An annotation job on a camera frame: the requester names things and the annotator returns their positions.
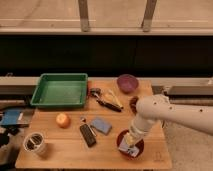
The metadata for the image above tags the light blue towel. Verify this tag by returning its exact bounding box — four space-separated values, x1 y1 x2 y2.
118 140 139 157

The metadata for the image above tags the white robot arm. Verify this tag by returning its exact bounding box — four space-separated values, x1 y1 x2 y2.
124 94 213 146

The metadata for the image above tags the red bowl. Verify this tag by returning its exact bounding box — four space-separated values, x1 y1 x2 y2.
116 130 144 158

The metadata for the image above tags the purple bowl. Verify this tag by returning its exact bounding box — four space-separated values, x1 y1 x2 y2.
117 74 139 93

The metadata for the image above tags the blue sponge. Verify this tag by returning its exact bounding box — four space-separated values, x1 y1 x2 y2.
90 117 112 135

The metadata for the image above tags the brown dried object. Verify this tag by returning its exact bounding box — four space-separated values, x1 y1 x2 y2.
129 96 139 114

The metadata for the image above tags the wooden board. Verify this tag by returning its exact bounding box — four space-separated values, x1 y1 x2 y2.
16 79 172 170

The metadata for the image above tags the black remote control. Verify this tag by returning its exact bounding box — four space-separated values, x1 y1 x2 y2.
80 124 96 147

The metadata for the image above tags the yellow banana toy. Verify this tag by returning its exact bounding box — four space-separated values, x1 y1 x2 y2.
105 90 123 109

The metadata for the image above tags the small metal knob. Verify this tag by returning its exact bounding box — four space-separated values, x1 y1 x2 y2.
80 116 86 122

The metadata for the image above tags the orange fruit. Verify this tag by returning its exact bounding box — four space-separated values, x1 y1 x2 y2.
56 113 71 128

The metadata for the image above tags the green plastic tray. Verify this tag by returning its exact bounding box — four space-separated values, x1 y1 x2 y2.
30 73 88 108

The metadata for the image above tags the metal can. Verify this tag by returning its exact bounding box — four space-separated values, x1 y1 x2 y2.
23 132 47 156

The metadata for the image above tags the blue box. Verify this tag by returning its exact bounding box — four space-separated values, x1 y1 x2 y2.
0 108 34 127

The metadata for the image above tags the black handled brush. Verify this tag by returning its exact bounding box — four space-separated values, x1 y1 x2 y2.
90 88 121 112

